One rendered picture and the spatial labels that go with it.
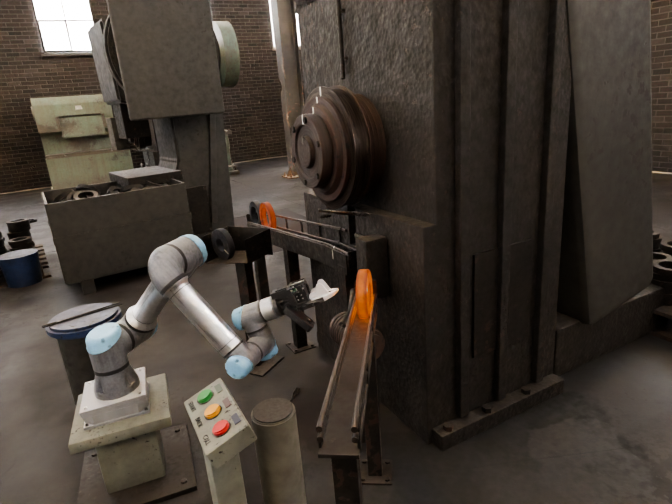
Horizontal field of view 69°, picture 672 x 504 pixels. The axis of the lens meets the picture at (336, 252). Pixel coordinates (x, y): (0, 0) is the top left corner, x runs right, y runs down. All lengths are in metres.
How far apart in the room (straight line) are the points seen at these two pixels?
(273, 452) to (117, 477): 0.81
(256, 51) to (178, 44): 8.15
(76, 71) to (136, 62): 7.47
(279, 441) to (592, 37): 1.74
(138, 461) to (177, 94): 3.12
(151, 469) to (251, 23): 11.36
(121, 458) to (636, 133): 2.36
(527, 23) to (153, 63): 3.14
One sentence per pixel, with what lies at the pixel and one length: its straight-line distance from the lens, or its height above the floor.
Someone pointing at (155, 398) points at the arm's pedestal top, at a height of 0.30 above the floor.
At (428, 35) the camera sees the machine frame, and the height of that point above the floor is 1.46.
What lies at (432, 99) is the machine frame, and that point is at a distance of 1.62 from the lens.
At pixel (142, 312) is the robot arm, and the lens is 1.86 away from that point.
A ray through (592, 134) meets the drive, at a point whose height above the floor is 1.09.
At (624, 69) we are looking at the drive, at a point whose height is 1.32.
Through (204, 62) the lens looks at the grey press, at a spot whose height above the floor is 1.68.
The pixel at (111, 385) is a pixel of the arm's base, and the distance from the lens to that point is 1.90.
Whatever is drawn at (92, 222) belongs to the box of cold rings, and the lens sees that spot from 4.13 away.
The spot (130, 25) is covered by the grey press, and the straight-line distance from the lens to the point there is 4.38.
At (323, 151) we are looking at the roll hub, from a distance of 1.79.
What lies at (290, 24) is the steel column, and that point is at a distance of 9.09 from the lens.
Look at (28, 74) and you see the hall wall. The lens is 11.78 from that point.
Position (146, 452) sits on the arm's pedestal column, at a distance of 2.01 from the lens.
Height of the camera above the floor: 1.30
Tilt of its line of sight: 17 degrees down
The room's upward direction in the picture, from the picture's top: 5 degrees counter-clockwise
